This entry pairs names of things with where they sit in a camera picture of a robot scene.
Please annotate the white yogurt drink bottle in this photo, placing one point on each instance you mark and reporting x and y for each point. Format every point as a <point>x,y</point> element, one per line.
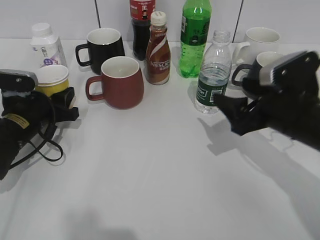
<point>46,46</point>

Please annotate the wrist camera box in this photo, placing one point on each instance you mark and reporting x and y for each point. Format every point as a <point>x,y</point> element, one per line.
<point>286,66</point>
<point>17,80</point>

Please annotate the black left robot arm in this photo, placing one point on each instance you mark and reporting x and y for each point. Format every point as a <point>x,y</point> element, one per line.
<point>9,149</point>

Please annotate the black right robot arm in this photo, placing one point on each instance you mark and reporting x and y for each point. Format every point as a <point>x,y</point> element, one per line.
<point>287,100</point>

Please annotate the clear water bottle green label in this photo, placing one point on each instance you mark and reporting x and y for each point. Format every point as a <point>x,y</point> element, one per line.
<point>214,73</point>

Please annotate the cola bottle red label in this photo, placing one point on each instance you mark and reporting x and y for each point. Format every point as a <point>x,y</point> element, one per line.
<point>140,12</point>

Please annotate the white paper cup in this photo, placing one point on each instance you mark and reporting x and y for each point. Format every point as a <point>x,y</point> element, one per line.
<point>51,74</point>

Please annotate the dark grey ceramic mug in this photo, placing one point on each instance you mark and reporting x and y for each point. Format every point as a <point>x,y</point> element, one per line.
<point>252,68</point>

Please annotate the brown Nescafe coffee bottle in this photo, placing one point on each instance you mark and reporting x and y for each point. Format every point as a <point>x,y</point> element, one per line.
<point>158,54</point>

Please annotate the green soda bottle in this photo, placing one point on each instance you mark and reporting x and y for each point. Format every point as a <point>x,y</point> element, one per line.
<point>195,24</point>

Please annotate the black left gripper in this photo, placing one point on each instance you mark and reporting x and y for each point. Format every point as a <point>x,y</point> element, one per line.
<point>22,117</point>

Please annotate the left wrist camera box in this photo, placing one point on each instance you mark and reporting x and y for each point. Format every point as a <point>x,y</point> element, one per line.
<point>17,80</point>

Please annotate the white ceramic mug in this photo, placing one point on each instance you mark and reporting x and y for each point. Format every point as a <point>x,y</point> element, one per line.
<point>256,41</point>

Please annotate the black ceramic mug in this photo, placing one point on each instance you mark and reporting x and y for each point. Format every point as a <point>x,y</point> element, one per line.
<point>101,44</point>

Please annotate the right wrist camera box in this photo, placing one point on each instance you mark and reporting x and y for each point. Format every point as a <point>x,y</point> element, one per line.
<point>286,66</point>

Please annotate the red ceramic mug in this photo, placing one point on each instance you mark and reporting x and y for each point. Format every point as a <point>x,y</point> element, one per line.
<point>121,81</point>

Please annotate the yellow paper cup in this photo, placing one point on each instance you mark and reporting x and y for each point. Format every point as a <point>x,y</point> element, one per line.
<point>53,88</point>

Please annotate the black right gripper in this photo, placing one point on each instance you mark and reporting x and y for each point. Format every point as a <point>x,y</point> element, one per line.
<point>293,104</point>

